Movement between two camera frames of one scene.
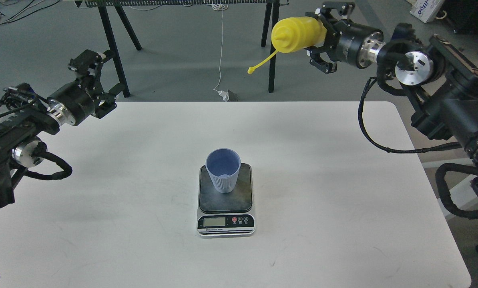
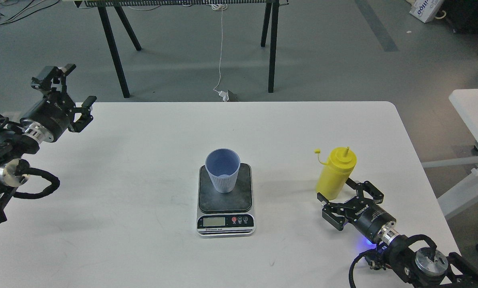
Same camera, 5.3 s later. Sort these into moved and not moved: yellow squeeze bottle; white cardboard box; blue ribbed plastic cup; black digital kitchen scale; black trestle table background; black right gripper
Moved: black right gripper; yellow squeeze bottle
Not moved: blue ribbed plastic cup; black digital kitchen scale; black trestle table background; white cardboard box
